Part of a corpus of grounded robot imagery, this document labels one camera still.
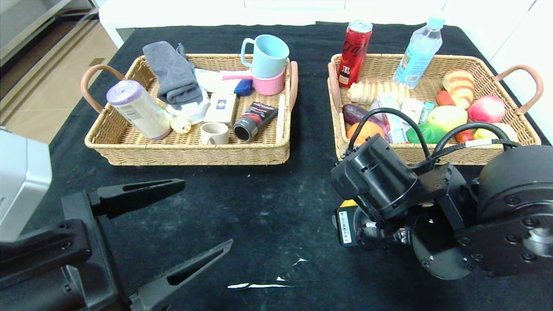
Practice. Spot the white round container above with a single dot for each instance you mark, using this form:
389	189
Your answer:
194	110

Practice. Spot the clear water bottle blue label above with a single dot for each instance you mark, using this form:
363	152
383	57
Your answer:
417	55

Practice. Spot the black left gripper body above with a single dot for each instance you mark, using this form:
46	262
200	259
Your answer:
91	242

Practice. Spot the yellow lemon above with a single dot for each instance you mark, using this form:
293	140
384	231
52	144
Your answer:
449	116
507	129

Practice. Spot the light blue mug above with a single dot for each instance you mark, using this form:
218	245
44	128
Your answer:
270	55

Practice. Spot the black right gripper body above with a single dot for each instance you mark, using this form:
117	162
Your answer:
346	226

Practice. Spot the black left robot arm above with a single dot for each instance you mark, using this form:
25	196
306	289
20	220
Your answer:
39	259

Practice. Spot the white marker pen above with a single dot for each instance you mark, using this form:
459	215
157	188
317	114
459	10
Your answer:
281	119

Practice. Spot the small white tape scrap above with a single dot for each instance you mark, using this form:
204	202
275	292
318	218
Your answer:
299	261

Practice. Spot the small yellow toy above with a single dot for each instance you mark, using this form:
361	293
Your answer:
182	125

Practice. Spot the pink peach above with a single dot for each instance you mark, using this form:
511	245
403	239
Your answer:
486	110

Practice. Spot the cream box blue emblem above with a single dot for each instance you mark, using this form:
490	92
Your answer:
221	109

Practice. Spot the orange fruit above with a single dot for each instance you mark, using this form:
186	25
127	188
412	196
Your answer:
367	129

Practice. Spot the black cosmetic tube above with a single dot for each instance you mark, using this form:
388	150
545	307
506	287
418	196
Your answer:
255	119

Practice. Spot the green mint gum box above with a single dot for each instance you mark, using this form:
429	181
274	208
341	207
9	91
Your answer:
427	112

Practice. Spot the small cream cup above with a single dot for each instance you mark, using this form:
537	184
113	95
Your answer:
216	134

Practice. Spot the metal shelf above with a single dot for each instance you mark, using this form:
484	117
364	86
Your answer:
26	26

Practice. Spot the small blue block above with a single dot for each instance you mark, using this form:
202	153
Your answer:
243	87

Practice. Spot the grey folded cloth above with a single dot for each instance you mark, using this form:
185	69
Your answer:
173	72

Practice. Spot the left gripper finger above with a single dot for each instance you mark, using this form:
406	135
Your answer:
129	194
151	296

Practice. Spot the red soda can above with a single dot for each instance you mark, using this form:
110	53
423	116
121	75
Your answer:
354	51

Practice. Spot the green white slim box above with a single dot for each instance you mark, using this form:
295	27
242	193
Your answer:
395	127

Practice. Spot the croissant bread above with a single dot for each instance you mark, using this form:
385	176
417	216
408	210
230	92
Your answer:
459	86

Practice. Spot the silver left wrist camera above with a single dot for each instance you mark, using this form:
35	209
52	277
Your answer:
21	181

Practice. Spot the long striped bread roll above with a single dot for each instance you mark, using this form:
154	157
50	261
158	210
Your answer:
371	92

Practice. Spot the green fruit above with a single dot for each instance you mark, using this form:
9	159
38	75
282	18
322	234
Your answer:
432	134

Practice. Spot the orange carrot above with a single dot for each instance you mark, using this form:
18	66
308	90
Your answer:
444	98

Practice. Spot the small white packet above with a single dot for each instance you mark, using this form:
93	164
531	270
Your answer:
410	108

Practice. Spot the white plastic packet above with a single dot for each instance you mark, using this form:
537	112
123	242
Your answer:
211	81

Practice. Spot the white low cabinet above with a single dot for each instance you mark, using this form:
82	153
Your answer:
173	13

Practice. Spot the yellow pear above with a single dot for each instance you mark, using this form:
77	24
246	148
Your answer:
348	203

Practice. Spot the white bottle purple cap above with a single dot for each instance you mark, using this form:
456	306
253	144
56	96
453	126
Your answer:
141	111

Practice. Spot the purple eggplant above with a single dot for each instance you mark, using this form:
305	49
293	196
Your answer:
356	113

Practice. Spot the pink cup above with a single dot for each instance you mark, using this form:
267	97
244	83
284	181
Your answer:
268	85

